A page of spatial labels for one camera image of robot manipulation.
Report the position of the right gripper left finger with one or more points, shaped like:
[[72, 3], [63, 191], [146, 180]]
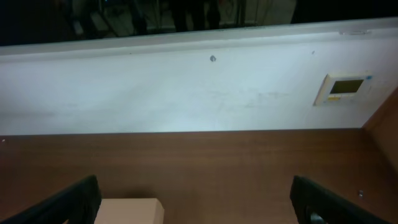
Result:
[[77, 204]]

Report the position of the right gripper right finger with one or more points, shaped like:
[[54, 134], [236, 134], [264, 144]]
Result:
[[315, 204]]

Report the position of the brown cardboard box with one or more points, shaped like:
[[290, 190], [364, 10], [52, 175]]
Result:
[[130, 211]]

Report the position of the white window sill ledge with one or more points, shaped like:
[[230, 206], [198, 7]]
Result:
[[366, 29]]

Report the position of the white wall thermostat panel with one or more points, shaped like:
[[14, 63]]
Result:
[[343, 88]]

